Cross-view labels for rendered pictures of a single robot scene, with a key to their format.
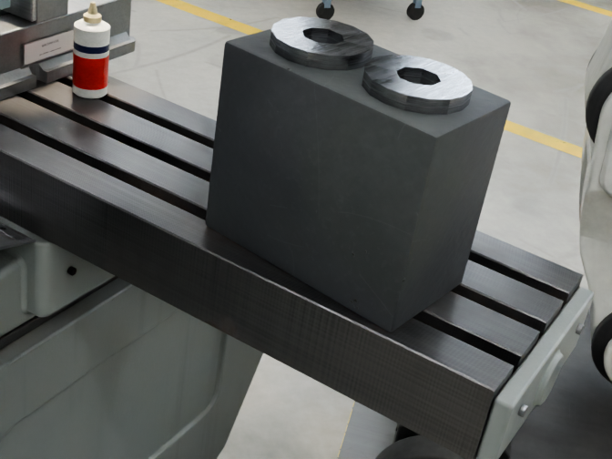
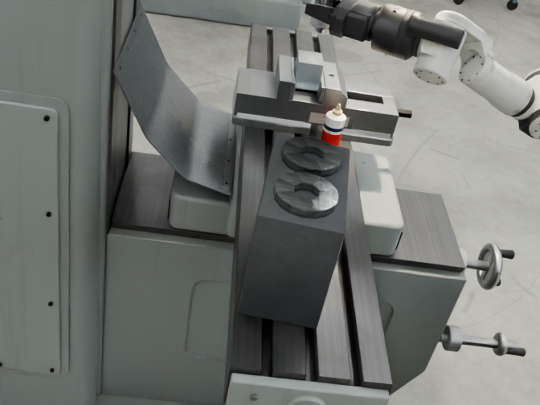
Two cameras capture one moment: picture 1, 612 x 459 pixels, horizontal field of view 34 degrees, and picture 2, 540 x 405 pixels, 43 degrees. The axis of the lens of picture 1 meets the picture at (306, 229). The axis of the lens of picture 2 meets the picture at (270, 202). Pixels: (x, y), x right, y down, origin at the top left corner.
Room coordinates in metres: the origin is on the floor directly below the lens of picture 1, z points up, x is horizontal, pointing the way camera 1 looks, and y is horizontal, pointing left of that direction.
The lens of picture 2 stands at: (0.28, -0.69, 1.70)
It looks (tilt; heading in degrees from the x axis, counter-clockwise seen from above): 36 degrees down; 56
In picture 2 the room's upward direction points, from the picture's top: 12 degrees clockwise
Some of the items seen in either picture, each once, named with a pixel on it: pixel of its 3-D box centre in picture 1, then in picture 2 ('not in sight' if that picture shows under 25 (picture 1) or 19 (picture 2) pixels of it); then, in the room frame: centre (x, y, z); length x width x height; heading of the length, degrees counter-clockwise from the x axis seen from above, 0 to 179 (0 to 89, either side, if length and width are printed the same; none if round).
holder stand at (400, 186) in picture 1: (350, 160); (296, 224); (0.79, -0.03, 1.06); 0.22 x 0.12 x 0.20; 56
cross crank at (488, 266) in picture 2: not in sight; (475, 264); (1.47, 0.13, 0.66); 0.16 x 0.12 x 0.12; 153
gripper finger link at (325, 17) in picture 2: not in sight; (320, 13); (1.00, 0.33, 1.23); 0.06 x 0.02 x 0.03; 128
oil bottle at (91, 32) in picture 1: (91, 47); (333, 127); (1.05, 0.28, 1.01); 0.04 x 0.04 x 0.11
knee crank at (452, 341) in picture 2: not in sight; (484, 341); (1.43, -0.01, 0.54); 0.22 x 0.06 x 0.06; 153
